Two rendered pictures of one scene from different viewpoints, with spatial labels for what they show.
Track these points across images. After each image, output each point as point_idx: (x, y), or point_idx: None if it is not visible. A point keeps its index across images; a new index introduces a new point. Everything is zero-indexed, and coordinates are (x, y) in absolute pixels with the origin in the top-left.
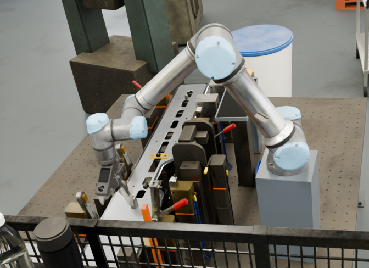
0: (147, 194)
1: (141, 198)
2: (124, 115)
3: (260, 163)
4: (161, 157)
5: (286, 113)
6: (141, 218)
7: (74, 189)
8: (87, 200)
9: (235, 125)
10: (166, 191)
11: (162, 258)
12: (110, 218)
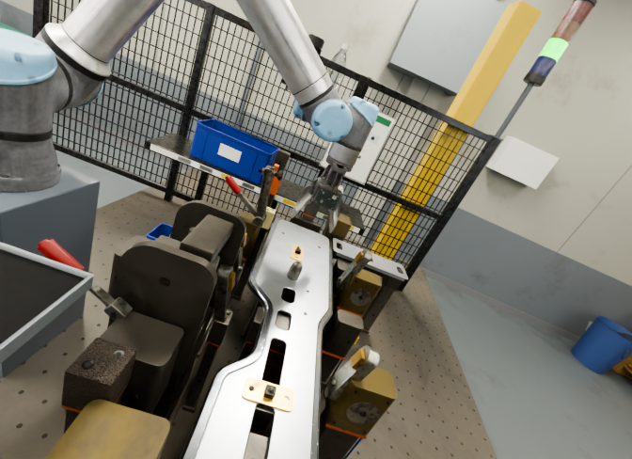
0: (276, 289)
1: (284, 285)
2: None
3: (61, 194)
4: (261, 384)
5: (15, 36)
6: (278, 257)
7: None
8: (355, 259)
9: None
10: None
11: (238, 352)
12: (320, 271)
